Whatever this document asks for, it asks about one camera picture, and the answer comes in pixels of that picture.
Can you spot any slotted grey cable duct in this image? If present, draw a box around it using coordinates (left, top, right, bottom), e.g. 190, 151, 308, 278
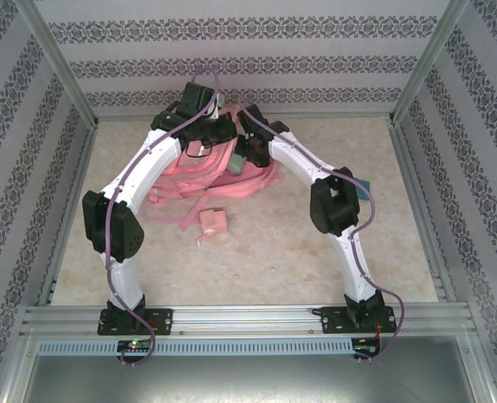
36, 338, 355, 357

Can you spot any grey metal sheet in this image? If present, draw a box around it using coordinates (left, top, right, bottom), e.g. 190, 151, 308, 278
4, 333, 495, 403

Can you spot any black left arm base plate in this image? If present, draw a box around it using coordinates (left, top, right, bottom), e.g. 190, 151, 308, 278
97, 308, 175, 337

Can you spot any pink pencil sharpener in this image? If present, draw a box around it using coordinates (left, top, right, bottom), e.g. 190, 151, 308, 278
196, 208, 231, 248

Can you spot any aluminium frame post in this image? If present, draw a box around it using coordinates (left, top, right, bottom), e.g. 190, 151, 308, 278
16, 0, 99, 129
389, 0, 471, 126

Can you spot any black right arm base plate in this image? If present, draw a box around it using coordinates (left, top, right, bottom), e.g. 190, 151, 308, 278
313, 306, 396, 336

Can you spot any aluminium frame crossbar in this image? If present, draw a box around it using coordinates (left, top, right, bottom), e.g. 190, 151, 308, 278
93, 109, 395, 123

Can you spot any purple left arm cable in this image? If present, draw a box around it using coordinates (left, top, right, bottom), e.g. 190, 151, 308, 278
104, 66, 222, 369

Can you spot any dark teal booklet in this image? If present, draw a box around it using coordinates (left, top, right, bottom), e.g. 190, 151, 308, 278
352, 179, 372, 203

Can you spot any pink backpack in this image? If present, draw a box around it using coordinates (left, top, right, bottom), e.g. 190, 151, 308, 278
147, 104, 283, 232

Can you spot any aluminium mounting rail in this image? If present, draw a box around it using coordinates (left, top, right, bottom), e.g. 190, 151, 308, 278
19, 304, 473, 337

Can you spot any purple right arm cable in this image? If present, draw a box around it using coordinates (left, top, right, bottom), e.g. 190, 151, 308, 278
235, 104, 405, 364

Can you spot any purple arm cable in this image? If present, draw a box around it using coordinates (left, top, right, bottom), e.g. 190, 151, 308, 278
235, 104, 405, 364
104, 66, 222, 369

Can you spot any small controller circuit board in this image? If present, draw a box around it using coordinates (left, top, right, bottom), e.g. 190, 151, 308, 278
352, 337, 382, 353
117, 338, 154, 353

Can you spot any aluminium side rail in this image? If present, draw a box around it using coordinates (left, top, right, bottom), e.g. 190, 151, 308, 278
37, 125, 99, 306
390, 123, 458, 302

